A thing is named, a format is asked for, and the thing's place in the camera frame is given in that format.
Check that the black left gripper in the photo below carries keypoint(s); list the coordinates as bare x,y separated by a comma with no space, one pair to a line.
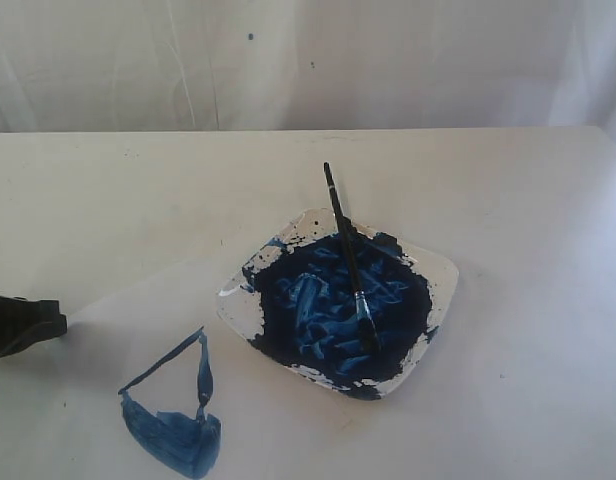
24,323

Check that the black paintbrush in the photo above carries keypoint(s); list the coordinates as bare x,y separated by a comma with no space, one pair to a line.
366,327

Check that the white paper sheet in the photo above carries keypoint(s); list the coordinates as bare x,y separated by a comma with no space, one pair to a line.
274,423

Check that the white backdrop cloth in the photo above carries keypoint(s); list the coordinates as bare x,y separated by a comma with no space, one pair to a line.
268,65

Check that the clear plate with blue paint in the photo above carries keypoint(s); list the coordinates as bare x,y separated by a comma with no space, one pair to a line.
292,300

